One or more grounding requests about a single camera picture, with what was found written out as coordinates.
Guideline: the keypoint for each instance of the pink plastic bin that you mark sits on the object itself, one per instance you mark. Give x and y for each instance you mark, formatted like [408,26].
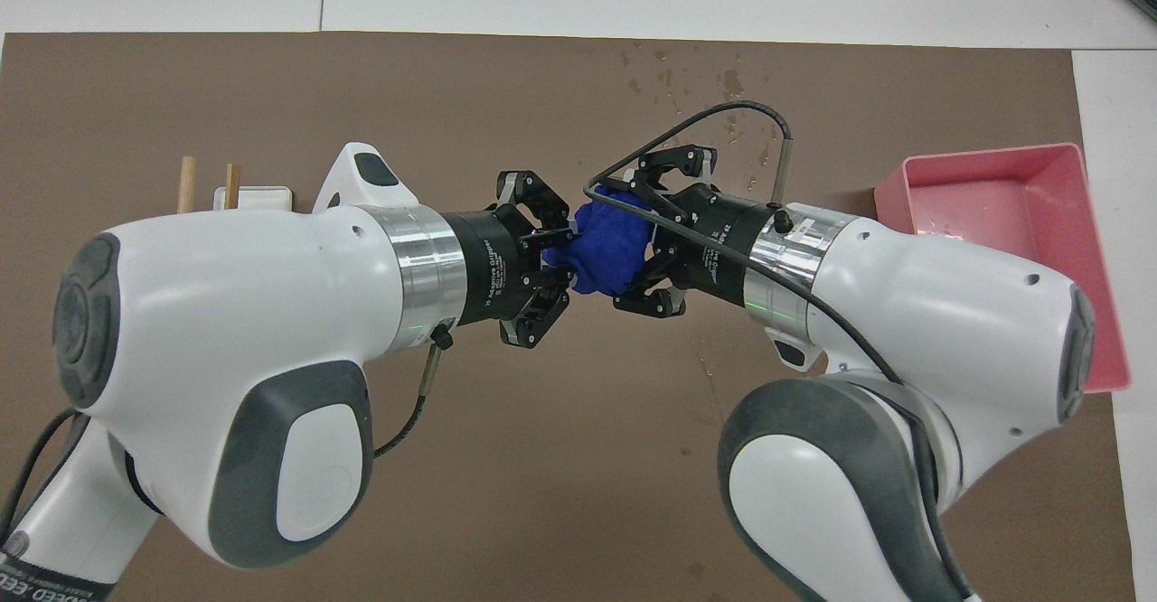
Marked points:
[994,195]

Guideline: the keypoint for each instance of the brown table mat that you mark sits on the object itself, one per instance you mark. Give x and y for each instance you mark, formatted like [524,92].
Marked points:
[542,493]

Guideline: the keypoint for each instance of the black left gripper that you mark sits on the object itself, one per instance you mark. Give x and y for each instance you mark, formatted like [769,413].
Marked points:
[493,268]

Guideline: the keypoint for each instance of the white towel rack base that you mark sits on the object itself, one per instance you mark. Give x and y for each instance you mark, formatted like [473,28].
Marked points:
[262,197]

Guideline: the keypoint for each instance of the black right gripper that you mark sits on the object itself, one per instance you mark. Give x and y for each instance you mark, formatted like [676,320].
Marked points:
[714,249]

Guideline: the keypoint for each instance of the scattered water droplets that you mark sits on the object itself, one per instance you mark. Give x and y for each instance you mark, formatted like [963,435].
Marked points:
[730,85]

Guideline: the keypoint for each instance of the blue cloth towel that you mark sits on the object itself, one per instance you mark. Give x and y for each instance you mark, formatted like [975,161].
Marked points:
[606,240]

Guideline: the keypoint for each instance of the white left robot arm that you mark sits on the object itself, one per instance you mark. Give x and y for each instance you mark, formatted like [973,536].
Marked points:
[226,313]

